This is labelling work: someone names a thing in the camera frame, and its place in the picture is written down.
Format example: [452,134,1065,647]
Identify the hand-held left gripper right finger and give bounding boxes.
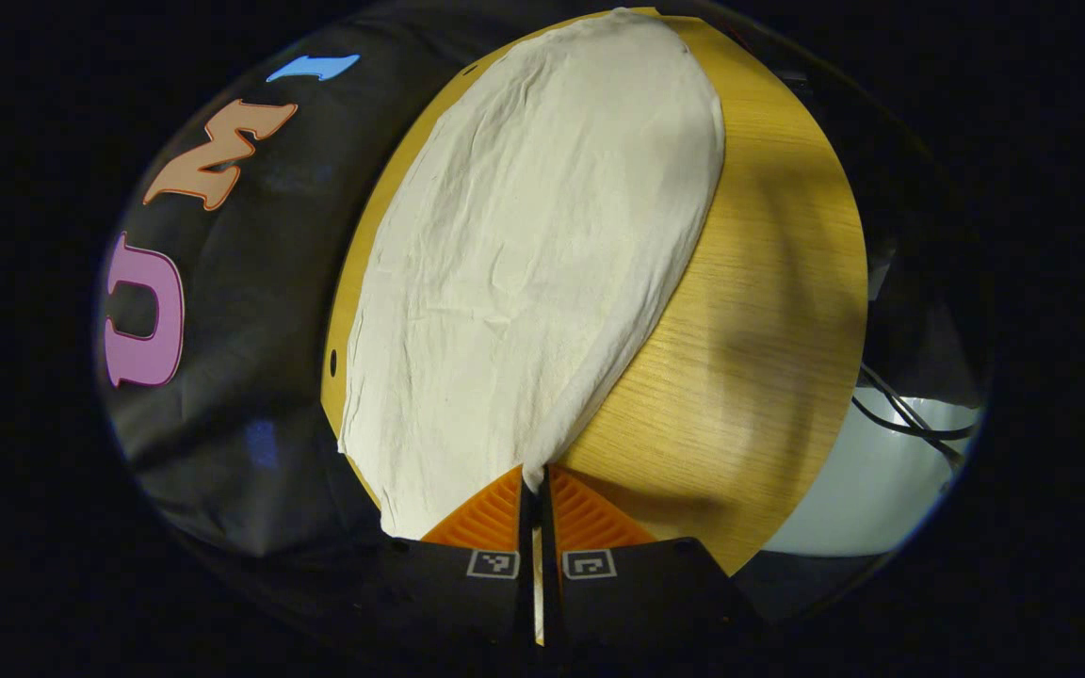
[542,463,762,651]

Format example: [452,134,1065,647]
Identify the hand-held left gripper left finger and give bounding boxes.
[378,463,536,651]

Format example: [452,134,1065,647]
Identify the cream white jeans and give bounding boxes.
[337,8,727,647]

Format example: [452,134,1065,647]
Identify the black backdrop cloth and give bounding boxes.
[95,0,506,575]

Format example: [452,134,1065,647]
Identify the black cable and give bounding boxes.
[850,363,979,469]

